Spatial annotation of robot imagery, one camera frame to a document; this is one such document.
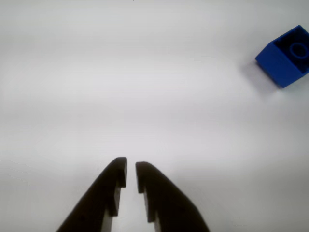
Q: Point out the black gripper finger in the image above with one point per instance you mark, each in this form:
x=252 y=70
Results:
x=101 y=198
x=169 y=205

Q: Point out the blue lego brick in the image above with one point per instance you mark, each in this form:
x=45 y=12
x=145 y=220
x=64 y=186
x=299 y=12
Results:
x=275 y=62

